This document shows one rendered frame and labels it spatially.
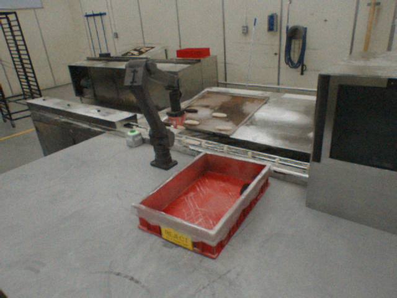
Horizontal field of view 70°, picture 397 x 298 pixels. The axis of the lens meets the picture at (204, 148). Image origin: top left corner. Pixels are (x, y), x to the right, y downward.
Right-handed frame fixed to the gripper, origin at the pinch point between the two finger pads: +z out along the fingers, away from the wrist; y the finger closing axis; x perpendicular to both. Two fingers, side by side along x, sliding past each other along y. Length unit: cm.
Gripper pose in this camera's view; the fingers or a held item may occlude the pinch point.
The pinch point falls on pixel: (177, 126)
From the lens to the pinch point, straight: 162.2
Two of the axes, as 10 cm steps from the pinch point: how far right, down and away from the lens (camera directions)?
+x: 8.1, 2.0, -5.6
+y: -5.9, 3.7, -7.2
